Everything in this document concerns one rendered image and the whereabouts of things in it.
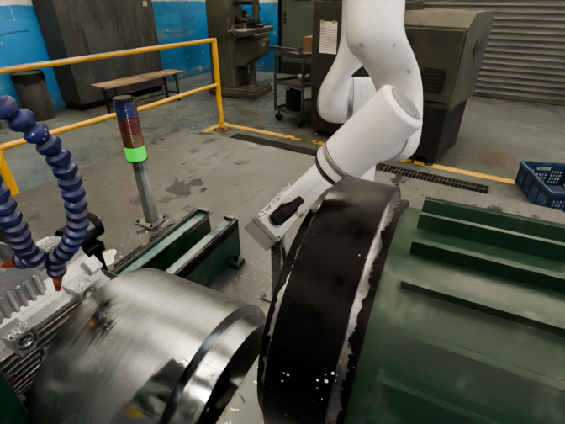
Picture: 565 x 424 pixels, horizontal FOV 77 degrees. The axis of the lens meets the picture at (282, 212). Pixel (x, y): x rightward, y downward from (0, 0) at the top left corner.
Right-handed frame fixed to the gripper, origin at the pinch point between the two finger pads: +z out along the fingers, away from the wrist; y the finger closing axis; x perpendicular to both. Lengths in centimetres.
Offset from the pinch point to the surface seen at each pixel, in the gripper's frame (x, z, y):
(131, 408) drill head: 1.5, -7.5, 44.8
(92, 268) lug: -15.9, 14.0, 28.6
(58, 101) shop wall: -329, 398, -283
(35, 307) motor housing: -16.4, 15.7, 37.6
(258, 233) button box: -0.5, 5.6, 3.5
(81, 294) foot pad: -13.4, 13.4, 32.8
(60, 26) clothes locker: -356, 291, -288
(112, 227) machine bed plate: -34, 65, -9
